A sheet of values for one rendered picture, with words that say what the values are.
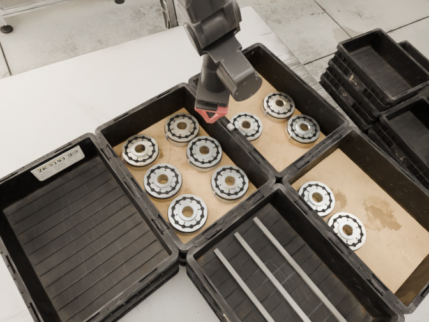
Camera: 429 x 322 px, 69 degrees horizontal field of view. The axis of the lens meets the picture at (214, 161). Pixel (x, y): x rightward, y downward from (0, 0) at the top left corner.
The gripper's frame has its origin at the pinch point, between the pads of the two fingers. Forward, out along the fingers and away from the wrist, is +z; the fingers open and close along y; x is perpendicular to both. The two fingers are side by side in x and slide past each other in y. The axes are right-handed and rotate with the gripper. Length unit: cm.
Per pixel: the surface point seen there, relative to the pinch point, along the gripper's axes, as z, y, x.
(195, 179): 23.3, -7.6, 1.7
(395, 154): 68, 41, -91
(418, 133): 69, 56, -106
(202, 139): 20.4, 4.1, 1.7
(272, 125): 23.5, 14.9, -19.4
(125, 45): 37, 53, 39
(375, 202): 23, -7, -50
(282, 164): 23.3, 1.4, -22.9
